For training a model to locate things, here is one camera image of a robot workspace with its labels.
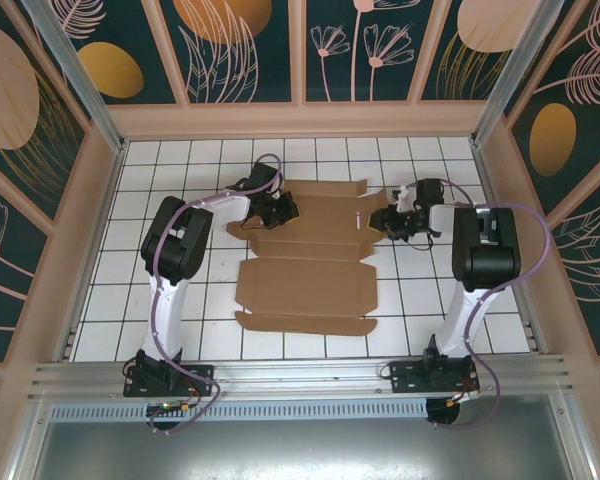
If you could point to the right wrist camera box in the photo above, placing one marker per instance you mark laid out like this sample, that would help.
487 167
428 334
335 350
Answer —
402 197

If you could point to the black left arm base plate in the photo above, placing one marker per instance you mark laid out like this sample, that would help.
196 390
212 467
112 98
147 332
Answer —
200 377

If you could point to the aluminium frame post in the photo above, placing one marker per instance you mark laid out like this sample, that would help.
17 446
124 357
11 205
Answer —
509 75
80 75

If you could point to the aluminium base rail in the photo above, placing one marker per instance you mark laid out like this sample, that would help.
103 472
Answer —
300 375

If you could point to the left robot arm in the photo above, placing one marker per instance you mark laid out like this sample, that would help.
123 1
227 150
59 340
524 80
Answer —
190 250

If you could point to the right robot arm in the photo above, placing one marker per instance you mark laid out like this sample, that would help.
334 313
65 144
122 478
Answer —
485 260

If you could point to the aluminium table edge rail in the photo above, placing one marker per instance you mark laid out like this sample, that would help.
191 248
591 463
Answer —
494 200
100 225

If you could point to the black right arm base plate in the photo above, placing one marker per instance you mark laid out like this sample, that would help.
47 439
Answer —
405 380

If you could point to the grey metal panel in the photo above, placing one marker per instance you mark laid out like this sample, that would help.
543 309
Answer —
300 450

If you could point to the brown cardboard box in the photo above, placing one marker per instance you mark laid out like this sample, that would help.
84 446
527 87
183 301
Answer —
305 280

